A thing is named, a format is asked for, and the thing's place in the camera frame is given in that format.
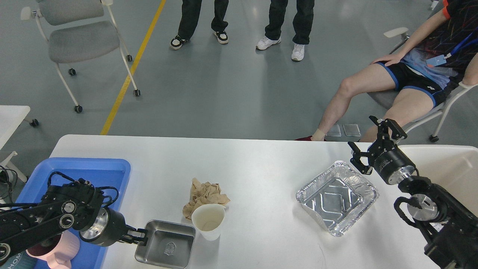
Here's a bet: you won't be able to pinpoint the blue plastic tray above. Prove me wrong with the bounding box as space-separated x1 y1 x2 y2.
16 157 130 269

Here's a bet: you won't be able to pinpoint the pink ribbed mug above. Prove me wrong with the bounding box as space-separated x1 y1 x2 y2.
26 230 80 269

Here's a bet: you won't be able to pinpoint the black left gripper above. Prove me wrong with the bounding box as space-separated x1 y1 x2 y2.
79 208 148 247

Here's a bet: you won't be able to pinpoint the small steel tray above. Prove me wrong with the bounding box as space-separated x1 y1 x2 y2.
135 220 196 269

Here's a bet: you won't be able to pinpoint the white side table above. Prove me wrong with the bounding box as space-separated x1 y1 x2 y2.
0 105 39 182

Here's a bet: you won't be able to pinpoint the standing person black-white sneakers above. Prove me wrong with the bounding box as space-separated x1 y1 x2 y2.
171 0 230 50

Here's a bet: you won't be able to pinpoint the aluminium foil tray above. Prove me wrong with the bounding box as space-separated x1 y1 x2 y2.
296 160 379 237

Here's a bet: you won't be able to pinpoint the seated person in shorts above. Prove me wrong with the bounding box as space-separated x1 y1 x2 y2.
304 0 477 141

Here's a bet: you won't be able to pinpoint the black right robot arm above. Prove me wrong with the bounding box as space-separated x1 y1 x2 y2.
348 115 478 269

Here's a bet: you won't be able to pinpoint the white chair under person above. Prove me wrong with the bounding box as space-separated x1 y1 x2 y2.
368 27 477 142

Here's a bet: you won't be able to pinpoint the dark blue home mug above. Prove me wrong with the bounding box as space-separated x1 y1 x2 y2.
0 251 38 269

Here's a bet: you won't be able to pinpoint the crumpled brown paper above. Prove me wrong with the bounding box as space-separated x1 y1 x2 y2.
182 178 230 221

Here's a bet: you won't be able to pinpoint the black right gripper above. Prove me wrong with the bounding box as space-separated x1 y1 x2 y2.
348 115 416 185

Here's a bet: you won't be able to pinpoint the grey rolling chair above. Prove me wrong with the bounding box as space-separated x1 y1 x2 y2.
21 0 133 114

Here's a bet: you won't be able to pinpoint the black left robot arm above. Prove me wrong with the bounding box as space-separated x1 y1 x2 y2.
0 171 148 264

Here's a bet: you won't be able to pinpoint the standing person white sneakers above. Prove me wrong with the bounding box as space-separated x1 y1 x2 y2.
256 0 315 62

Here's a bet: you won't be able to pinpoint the white paper cup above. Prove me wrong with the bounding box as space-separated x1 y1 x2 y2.
191 204 226 241

